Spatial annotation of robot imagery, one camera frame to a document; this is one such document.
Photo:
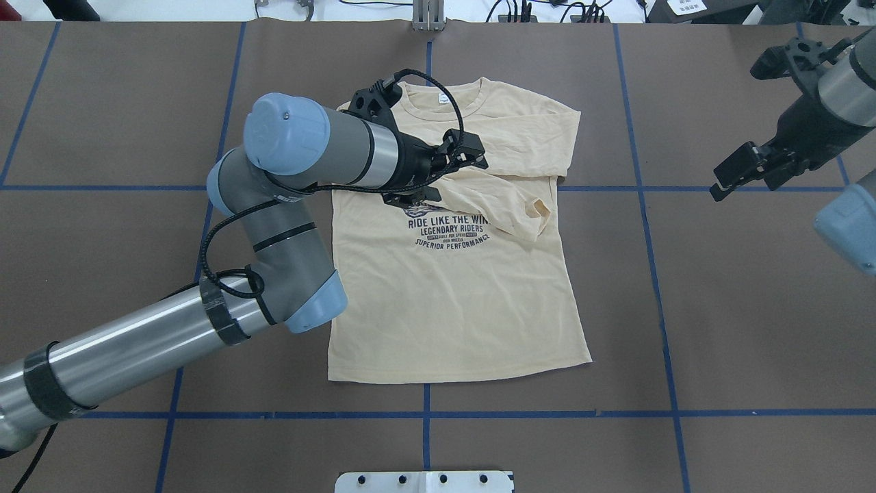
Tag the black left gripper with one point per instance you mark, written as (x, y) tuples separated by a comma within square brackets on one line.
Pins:
[(415, 163)]

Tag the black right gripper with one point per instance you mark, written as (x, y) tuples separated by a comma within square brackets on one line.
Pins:
[(806, 137)]

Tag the cream long-sleeve graphic shirt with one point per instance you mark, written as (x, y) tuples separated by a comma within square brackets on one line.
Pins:
[(474, 286)]

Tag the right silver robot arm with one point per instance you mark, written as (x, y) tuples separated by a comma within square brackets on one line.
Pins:
[(835, 110)]

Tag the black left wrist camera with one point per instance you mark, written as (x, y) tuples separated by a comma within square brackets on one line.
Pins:
[(374, 103)]

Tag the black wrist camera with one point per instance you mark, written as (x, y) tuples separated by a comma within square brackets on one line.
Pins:
[(374, 103), (803, 60)]

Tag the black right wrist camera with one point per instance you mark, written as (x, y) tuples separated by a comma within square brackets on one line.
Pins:
[(803, 60)]

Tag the aluminium frame post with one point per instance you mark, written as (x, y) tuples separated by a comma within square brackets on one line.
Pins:
[(428, 15)]

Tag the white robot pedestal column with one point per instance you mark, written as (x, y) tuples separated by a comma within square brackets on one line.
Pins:
[(427, 481)]

